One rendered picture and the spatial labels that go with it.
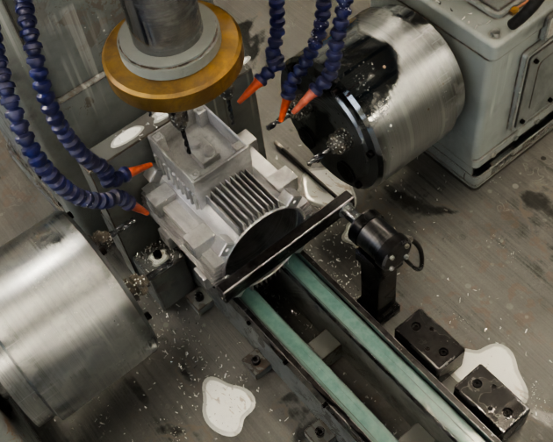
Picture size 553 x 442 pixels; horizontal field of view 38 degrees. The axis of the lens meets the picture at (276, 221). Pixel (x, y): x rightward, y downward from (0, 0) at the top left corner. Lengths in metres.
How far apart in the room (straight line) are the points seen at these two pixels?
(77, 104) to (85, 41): 0.10
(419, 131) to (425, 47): 0.13
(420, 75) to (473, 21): 0.12
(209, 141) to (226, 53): 0.23
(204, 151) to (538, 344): 0.63
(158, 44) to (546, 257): 0.80
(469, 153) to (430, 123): 0.20
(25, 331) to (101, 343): 0.10
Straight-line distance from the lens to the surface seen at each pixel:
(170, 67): 1.00
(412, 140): 1.28
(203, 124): 1.25
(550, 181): 1.59
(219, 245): 1.15
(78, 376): 1.12
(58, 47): 1.22
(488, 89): 1.36
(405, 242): 1.20
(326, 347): 1.33
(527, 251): 1.49
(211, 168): 1.16
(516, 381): 1.37
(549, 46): 1.41
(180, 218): 1.22
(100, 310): 1.09
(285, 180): 1.22
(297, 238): 1.21
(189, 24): 1.00
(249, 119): 1.35
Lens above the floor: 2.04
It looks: 55 degrees down
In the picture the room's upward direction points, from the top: 9 degrees counter-clockwise
